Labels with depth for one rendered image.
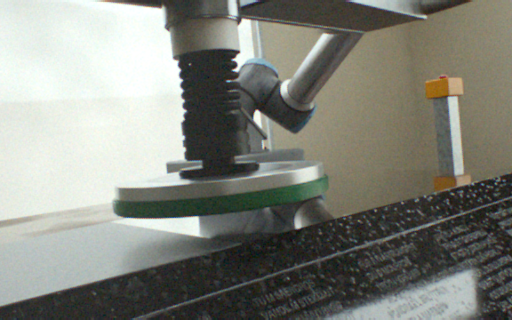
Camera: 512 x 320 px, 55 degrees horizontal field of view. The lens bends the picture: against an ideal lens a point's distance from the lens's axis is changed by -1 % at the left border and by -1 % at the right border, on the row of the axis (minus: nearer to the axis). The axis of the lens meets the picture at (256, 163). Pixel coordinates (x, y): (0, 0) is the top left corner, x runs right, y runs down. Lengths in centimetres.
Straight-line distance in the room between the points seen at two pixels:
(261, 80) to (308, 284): 154
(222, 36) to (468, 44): 779
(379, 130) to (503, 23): 229
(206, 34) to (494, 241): 40
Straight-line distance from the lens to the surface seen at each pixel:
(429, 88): 241
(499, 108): 795
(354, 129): 764
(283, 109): 191
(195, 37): 49
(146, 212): 43
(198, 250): 43
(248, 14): 65
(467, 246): 60
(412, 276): 51
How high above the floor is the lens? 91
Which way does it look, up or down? 3 degrees down
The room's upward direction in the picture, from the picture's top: 6 degrees counter-clockwise
